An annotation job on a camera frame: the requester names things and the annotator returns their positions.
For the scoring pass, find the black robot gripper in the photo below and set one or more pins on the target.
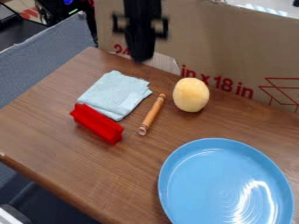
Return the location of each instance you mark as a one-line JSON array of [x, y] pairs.
[[141, 20]]

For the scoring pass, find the light blue cloth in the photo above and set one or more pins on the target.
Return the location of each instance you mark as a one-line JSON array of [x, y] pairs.
[[114, 94]]

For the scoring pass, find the red plastic block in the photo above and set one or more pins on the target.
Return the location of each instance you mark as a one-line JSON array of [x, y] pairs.
[[97, 123]]

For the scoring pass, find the yellow potato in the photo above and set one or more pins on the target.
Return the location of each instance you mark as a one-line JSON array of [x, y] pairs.
[[189, 95]]

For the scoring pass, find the black equipment in background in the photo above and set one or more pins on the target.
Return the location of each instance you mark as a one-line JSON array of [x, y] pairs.
[[56, 10]]

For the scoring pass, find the grey fabric panel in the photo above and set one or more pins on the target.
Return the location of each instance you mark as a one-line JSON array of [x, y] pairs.
[[29, 61]]

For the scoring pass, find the orange crayon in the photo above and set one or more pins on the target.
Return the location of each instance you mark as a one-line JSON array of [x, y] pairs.
[[150, 115]]

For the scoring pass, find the blue round plate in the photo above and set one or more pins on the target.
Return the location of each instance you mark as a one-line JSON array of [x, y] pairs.
[[217, 181]]

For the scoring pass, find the brown cardboard box wall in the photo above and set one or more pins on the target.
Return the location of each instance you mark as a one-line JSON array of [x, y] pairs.
[[239, 50]]

